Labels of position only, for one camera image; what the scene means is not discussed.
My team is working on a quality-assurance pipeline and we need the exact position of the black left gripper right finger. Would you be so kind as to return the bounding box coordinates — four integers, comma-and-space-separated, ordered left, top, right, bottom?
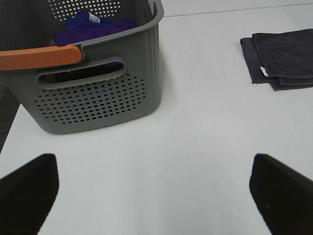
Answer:
249, 154, 313, 235

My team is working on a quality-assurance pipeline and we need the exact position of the orange basket handle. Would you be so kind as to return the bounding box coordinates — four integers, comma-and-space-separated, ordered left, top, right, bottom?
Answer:
0, 45, 83, 71

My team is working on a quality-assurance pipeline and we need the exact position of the dark grey towel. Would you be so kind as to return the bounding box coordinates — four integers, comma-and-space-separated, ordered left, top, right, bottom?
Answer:
240, 28, 313, 91

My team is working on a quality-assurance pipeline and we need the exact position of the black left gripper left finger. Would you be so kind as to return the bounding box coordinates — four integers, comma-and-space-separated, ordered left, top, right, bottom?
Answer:
0, 154, 59, 235

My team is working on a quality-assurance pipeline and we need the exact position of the grey perforated plastic basket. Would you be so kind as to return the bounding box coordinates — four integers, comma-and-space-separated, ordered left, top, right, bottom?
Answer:
0, 0, 164, 134

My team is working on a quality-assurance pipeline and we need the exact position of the purple towel in basket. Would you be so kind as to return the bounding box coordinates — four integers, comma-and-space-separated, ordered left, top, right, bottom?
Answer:
54, 12, 137, 46

